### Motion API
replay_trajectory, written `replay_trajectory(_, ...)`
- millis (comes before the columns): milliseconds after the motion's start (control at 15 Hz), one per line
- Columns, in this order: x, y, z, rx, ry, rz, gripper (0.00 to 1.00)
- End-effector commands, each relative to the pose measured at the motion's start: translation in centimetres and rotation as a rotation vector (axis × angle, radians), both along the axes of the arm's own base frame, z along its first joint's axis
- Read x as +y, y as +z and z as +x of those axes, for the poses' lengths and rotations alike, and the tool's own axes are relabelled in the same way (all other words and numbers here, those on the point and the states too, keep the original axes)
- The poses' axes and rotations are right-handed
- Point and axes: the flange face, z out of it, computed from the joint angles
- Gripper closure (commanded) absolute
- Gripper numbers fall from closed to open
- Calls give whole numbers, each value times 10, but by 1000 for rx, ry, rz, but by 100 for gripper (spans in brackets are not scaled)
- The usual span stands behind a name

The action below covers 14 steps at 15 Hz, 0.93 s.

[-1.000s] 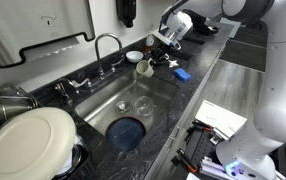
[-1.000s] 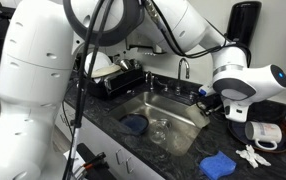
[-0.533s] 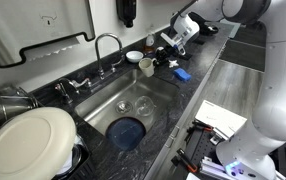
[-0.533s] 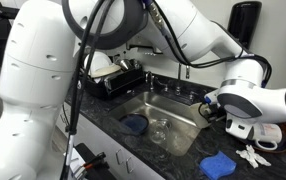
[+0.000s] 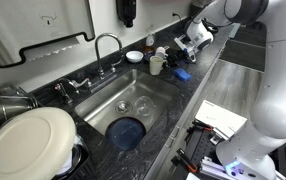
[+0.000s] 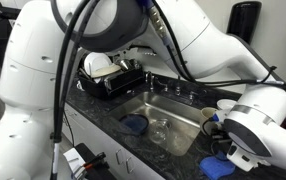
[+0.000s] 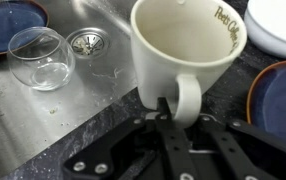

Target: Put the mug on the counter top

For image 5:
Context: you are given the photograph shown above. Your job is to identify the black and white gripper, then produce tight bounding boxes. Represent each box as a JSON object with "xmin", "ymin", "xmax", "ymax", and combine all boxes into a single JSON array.
[{"xmin": 174, "ymin": 35, "xmax": 196, "ymax": 62}]

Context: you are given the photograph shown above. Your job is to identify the cream ceramic mug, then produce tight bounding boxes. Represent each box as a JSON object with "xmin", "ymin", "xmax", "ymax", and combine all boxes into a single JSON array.
[{"xmin": 149, "ymin": 56, "xmax": 166, "ymax": 75}]

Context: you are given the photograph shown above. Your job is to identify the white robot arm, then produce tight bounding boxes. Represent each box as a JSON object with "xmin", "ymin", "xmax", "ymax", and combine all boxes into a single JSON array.
[{"xmin": 185, "ymin": 0, "xmax": 286, "ymax": 180}]

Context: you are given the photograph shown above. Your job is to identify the white printed mug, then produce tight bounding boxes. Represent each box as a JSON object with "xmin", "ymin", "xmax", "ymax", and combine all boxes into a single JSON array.
[{"xmin": 155, "ymin": 47, "xmax": 168, "ymax": 59}]

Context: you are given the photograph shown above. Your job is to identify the blue sponge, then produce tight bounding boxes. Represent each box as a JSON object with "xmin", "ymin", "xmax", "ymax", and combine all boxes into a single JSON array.
[{"xmin": 174, "ymin": 68, "xmax": 191, "ymax": 81}]

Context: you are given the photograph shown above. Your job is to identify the amber soap bottle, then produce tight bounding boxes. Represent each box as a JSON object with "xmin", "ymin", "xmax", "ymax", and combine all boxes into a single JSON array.
[{"xmin": 145, "ymin": 34, "xmax": 155, "ymax": 52}]

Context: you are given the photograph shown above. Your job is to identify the small white bowl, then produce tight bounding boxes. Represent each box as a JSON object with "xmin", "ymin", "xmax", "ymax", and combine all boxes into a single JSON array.
[{"xmin": 126, "ymin": 51, "xmax": 143, "ymax": 63}]

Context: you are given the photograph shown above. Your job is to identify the stainless steel sink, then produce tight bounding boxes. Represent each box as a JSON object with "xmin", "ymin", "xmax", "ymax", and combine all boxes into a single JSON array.
[{"xmin": 75, "ymin": 69, "xmax": 178, "ymax": 143}]

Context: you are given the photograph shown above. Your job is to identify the clear glass bowl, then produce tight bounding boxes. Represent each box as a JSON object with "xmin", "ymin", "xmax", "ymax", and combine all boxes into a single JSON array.
[{"xmin": 135, "ymin": 96, "xmax": 154, "ymax": 117}]

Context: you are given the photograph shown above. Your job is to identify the chrome faucet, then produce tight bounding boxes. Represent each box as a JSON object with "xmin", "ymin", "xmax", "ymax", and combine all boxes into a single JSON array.
[{"xmin": 94, "ymin": 32, "xmax": 125, "ymax": 81}]

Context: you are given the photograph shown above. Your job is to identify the white box on floor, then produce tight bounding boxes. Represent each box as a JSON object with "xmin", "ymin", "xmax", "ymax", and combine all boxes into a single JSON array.
[{"xmin": 195, "ymin": 100, "xmax": 247, "ymax": 140}]

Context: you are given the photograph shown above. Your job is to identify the dark blue plate in sink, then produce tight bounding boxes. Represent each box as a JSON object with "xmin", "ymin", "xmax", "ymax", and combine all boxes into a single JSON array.
[{"xmin": 105, "ymin": 117, "xmax": 146, "ymax": 151}]

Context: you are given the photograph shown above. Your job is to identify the black dish rack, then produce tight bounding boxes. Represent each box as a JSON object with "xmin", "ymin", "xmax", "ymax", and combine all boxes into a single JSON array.
[{"xmin": 51, "ymin": 135, "xmax": 95, "ymax": 180}]

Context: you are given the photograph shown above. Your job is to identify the paper towel dispenser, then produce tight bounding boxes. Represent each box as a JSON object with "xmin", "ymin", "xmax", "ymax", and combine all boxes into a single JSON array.
[{"xmin": 0, "ymin": 0, "xmax": 95, "ymax": 68}]

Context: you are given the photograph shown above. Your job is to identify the cream plate in rack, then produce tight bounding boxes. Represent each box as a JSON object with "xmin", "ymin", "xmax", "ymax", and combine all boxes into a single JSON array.
[{"xmin": 0, "ymin": 107, "xmax": 76, "ymax": 180}]

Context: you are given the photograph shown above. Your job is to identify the steel pot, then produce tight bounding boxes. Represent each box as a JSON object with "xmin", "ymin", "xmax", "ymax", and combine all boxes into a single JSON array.
[{"xmin": 0, "ymin": 92, "xmax": 38, "ymax": 127}]

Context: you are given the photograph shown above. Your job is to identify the black wall soap dispenser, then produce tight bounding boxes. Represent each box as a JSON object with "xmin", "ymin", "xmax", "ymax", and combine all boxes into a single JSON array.
[{"xmin": 116, "ymin": 0, "xmax": 136, "ymax": 28}]

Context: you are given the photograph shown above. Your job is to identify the cabinet handle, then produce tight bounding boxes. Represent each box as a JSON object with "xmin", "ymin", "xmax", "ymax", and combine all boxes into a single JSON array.
[
  {"xmin": 165, "ymin": 136, "xmax": 174, "ymax": 148},
  {"xmin": 170, "ymin": 126, "xmax": 180, "ymax": 138}
]

